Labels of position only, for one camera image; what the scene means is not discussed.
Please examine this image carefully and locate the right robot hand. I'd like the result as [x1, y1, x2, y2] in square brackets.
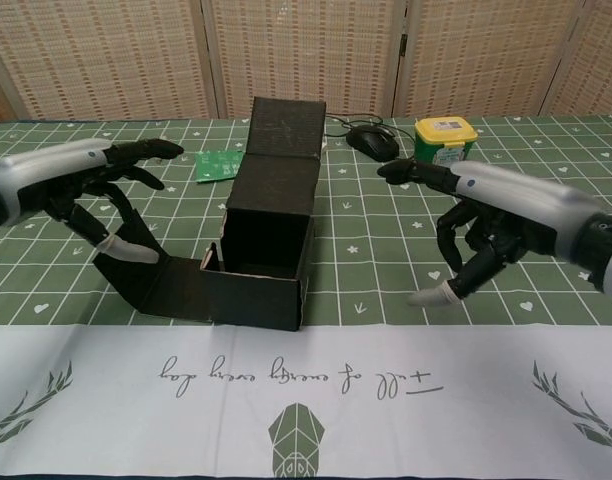
[376, 158, 600, 307]

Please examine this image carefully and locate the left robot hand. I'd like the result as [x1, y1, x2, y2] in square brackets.
[0, 138, 185, 264]

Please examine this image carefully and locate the black paper box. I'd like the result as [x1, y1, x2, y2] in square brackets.
[93, 96, 328, 334]

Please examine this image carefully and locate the yellow-lidded green container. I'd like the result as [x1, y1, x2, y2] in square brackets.
[413, 116, 479, 174]

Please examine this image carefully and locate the bamboo folding screen panel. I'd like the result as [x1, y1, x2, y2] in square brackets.
[0, 0, 222, 121]
[200, 0, 412, 120]
[393, 0, 595, 119]
[540, 0, 612, 117]

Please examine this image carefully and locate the black computer mouse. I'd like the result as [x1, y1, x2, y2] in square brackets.
[345, 124, 400, 162]

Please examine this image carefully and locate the green sachet packet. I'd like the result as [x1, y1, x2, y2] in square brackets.
[194, 148, 245, 184]

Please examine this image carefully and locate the green grid tablecloth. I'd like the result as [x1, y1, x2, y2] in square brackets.
[0, 115, 612, 480]

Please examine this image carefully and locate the black mouse cable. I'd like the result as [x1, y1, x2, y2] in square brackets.
[325, 112, 417, 162]

